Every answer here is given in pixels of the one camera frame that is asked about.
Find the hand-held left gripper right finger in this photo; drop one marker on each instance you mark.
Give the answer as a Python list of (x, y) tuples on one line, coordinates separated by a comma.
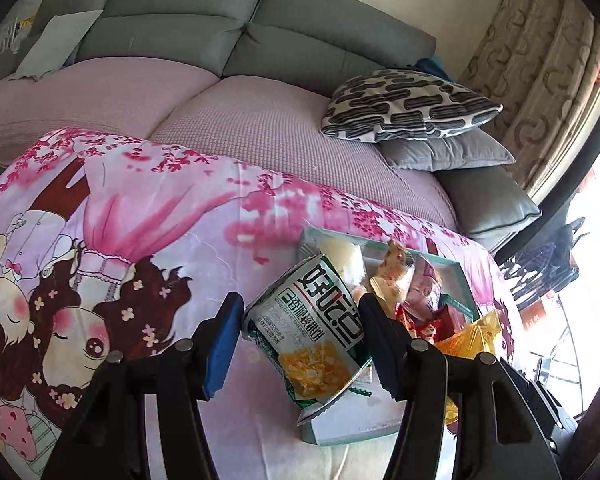
[(380, 340)]

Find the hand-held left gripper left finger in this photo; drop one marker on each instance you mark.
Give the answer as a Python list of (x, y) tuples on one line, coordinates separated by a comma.
[(225, 350)]

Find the red gold candy packet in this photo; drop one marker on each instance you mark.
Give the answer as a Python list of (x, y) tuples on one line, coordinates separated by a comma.
[(422, 327)]

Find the green white chips packet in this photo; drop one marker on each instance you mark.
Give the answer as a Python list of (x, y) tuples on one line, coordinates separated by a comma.
[(310, 330)]

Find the pink snack packet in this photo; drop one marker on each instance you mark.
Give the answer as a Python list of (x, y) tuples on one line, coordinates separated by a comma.
[(425, 285)]

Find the pale bun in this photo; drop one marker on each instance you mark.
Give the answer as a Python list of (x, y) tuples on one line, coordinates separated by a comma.
[(342, 257)]

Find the yellow snack packet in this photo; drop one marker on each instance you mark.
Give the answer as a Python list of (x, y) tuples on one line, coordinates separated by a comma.
[(472, 340)]

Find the teal-edged white tray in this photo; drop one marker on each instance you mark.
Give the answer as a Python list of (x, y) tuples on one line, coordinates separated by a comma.
[(340, 427)]

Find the printed cartoon blanket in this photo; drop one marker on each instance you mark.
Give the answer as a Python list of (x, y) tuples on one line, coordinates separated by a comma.
[(130, 200)]

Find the black metal rack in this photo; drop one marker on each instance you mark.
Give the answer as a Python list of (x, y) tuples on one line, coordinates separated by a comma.
[(545, 260)]

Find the grey pillow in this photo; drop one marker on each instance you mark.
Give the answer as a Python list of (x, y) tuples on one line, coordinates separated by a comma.
[(450, 152)]

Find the pink sofa cover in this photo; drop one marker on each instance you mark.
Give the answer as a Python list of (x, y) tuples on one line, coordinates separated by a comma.
[(260, 125)]

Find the black white patterned pillow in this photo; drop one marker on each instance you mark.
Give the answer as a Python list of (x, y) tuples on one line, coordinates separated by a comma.
[(405, 105)]

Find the blue cloth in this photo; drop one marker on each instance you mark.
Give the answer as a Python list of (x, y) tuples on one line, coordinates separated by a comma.
[(435, 66)]

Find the beige patterned curtain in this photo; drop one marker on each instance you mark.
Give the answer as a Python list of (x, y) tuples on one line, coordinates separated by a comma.
[(545, 85)]

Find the grey sofa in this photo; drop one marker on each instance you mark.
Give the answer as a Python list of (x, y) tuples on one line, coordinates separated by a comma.
[(300, 20)]

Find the pale flat cushion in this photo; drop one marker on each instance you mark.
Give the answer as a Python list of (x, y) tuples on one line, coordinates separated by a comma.
[(55, 45)]

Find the white small rack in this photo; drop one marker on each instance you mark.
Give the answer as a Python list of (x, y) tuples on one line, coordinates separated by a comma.
[(12, 35)]

